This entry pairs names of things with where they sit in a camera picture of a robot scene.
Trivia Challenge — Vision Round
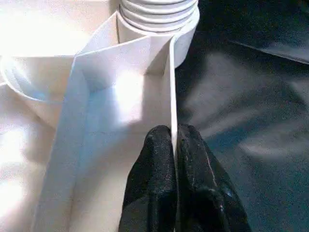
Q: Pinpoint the white plastic table top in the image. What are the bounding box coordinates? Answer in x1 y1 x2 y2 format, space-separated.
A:
0 0 201 232

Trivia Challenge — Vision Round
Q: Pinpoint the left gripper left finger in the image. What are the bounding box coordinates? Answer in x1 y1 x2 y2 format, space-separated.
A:
118 125 177 232

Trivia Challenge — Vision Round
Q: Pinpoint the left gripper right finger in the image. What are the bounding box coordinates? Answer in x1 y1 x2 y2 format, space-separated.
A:
177 123 252 232

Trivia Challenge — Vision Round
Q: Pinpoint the white plastic table leg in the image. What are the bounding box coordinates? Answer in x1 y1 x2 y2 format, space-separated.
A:
118 0 199 33

